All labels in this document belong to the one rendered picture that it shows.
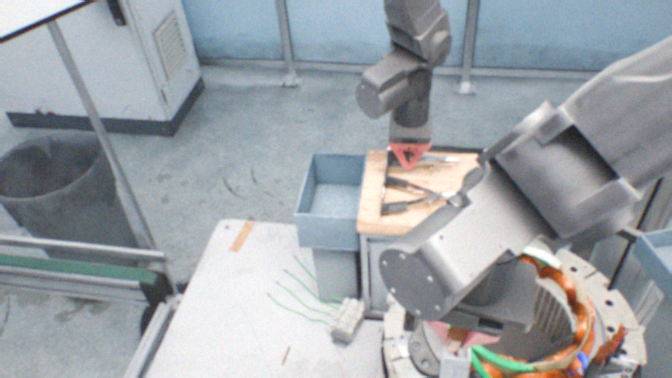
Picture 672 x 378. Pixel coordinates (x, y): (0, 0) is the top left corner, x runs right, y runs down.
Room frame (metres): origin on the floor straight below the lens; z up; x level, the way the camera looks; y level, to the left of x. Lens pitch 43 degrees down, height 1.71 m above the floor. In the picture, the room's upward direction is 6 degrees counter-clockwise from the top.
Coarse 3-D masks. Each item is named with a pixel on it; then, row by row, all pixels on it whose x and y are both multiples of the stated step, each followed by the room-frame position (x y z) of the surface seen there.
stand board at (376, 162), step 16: (368, 160) 0.76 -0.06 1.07; (384, 160) 0.76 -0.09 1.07; (464, 160) 0.74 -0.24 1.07; (368, 176) 0.72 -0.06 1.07; (400, 176) 0.71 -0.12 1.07; (416, 176) 0.71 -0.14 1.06; (432, 176) 0.70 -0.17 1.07; (448, 176) 0.70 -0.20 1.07; (368, 192) 0.68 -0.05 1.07; (400, 192) 0.67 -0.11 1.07; (368, 208) 0.64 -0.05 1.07; (416, 208) 0.63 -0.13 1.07; (432, 208) 0.63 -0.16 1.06; (368, 224) 0.60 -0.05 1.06; (384, 224) 0.60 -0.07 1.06; (400, 224) 0.60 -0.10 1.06; (416, 224) 0.59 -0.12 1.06
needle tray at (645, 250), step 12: (648, 240) 0.53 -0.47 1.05; (660, 240) 0.53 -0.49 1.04; (636, 252) 0.52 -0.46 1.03; (648, 252) 0.50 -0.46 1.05; (660, 252) 0.52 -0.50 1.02; (648, 264) 0.49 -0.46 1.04; (660, 264) 0.47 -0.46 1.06; (660, 276) 0.46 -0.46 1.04; (660, 288) 0.46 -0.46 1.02; (660, 312) 0.45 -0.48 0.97; (648, 324) 0.46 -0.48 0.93; (660, 324) 0.44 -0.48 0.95; (648, 336) 0.44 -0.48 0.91; (660, 336) 0.43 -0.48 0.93; (648, 348) 0.43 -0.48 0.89; (660, 348) 0.42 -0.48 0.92; (648, 360) 0.42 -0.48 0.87; (660, 360) 0.41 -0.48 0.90; (648, 372) 0.41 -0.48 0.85; (660, 372) 0.40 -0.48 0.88
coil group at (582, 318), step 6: (576, 306) 0.37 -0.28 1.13; (582, 306) 0.36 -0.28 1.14; (576, 312) 0.36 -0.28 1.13; (582, 312) 0.35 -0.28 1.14; (582, 318) 0.35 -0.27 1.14; (582, 324) 0.34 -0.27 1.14; (576, 330) 0.34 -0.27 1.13; (582, 330) 0.33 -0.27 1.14; (582, 336) 0.33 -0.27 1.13; (576, 342) 0.33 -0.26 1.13
